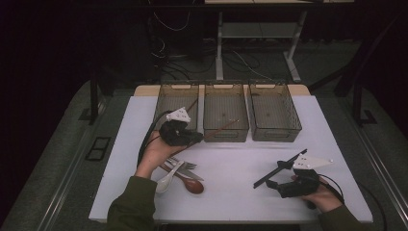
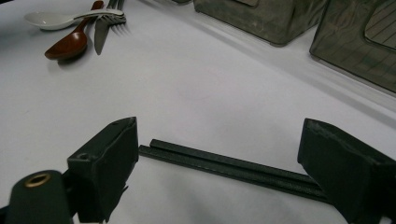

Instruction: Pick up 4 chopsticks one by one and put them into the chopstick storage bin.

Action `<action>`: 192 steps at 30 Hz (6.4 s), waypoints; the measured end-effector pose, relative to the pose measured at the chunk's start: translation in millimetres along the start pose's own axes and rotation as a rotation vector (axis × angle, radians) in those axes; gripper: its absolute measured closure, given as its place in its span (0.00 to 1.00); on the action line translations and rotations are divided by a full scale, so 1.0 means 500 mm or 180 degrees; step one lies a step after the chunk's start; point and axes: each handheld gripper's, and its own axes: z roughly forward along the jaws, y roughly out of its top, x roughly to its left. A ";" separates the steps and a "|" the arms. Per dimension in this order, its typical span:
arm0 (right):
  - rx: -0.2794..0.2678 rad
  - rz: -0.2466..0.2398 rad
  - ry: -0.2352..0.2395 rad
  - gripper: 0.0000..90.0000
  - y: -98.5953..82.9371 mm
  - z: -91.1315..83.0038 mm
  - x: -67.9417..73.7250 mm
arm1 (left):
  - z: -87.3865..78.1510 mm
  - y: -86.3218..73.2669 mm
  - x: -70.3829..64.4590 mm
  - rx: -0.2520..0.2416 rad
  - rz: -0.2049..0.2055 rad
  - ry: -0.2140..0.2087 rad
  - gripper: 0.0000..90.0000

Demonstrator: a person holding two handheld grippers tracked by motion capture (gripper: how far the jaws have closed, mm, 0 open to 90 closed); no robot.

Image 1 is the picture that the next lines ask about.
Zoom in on right hand-held gripper cable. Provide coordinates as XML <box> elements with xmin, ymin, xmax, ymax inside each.
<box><xmin>317</xmin><ymin>172</ymin><xmax>345</xmax><ymax>206</ymax></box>

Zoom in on brown wooden chopstick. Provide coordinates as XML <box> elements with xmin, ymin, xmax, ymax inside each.
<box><xmin>177</xmin><ymin>118</ymin><xmax>241</xmax><ymax>153</ymax></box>
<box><xmin>187</xmin><ymin>98</ymin><xmax>199</xmax><ymax>114</ymax></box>

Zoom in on smoky transparent plastic basket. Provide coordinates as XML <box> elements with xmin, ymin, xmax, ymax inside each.
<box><xmin>203</xmin><ymin>84</ymin><xmax>250</xmax><ymax>143</ymax></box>
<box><xmin>248</xmin><ymin>82</ymin><xmax>303</xmax><ymax>142</ymax></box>
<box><xmin>151</xmin><ymin>84</ymin><xmax>200</xmax><ymax>143</ymax></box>

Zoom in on white-legged desk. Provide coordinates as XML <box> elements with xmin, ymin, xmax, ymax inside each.
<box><xmin>204</xmin><ymin>0</ymin><xmax>355</xmax><ymax>83</ymax></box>

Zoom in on thin black cable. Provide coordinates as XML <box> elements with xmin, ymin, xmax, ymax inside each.
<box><xmin>355</xmin><ymin>181</ymin><xmax>388</xmax><ymax>231</ymax></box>

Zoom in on black chopstick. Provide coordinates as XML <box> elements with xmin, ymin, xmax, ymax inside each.
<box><xmin>252</xmin><ymin>148</ymin><xmax>307</xmax><ymax>189</ymax></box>
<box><xmin>253</xmin><ymin>149</ymin><xmax>309</xmax><ymax>190</ymax></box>

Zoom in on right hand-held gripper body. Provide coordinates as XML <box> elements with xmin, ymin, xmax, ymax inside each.
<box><xmin>276</xmin><ymin>153</ymin><xmax>335</xmax><ymax>199</ymax></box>

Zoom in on metal floor rail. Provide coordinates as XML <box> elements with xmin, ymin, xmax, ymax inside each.
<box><xmin>347</xmin><ymin>112</ymin><xmax>408</xmax><ymax>222</ymax></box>
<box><xmin>37</xmin><ymin>99</ymin><xmax>109</xmax><ymax>231</ymax></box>

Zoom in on white floor cable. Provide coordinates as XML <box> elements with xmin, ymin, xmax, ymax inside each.
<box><xmin>231</xmin><ymin>49</ymin><xmax>273</xmax><ymax>81</ymax></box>

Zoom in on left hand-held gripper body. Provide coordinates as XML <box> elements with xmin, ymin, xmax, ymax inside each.
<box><xmin>159</xmin><ymin>106</ymin><xmax>193</xmax><ymax>147</ymax></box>

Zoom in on person's right hand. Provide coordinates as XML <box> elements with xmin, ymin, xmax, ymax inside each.
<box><xmin>291</xmin><ymin>174</ymin><xmax>344</xmax><ymax>214</ymax></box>

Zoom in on black floor outlet frame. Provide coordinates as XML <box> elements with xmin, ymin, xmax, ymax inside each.
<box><xmin>85</xmin><ymin>137</ymin><xmax>112</xmax><ymax>162</ymax></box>

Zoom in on person's left hand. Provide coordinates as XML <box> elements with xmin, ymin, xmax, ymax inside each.
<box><xmin>134</xmin><ymin>129</ymin><xmax>189</xmax><ymax>180</ymax></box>

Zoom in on white ceramic spoon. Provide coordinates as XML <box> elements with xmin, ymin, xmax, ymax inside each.
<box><xmin>155</xmin><ymin>160</ymin><xmax>186</xmax><ymax>194</ymax></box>

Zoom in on hand-held gripper cable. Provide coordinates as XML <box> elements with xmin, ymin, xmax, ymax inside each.
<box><xmin>137</xmin><ymin>110</ymin><xmax>174</xmax><ymax>167</ymax></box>
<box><xmin>317</xmin><ymin>172</ymin><xmax>345</xmax><ymax>206</ymax></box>

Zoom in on metal forks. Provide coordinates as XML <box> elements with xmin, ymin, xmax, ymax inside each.
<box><xmin>165</xmin><ymin>158</ymin><xmax>205</xmax><ymax>182</ymax></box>

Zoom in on hanging white cable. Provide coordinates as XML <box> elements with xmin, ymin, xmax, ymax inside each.
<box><xmin>153</xmin><ymin>11</ymin><xmax>191</xmax><ymax>33</ymax></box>

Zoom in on white table mat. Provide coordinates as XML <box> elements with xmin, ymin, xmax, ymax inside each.
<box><xmin>89</xmin><ymin>94</ymin><xmax>374</xmax><ymax>224</ymax></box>

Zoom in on black metal stand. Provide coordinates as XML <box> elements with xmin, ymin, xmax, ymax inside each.
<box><xmin>351</xmin><ymin>80</ymin><xmax>378</xmax><ymax>127</ymax></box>
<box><xmin>78</xmin><ymin>68</ymin><xmax>107</xmax><ymax>126</ymax></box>

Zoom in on tangle of black floor cables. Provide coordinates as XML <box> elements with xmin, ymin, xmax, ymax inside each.
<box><xmin>148</xmin><ymin>32</ymin><xmax>262</xmax><ymax>81</ymax></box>

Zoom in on brown wooden spoon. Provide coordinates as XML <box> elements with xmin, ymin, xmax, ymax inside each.
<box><xmin>159</xmin><ymin>163</ymin><xmax>205</xmax><ymax>195</ymax></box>

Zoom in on left hand-held gripper cable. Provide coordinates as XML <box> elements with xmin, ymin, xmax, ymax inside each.
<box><xmin>137</xmin><ymin>110</ymin><xmax>174</xmax><ymax>167</ymax></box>

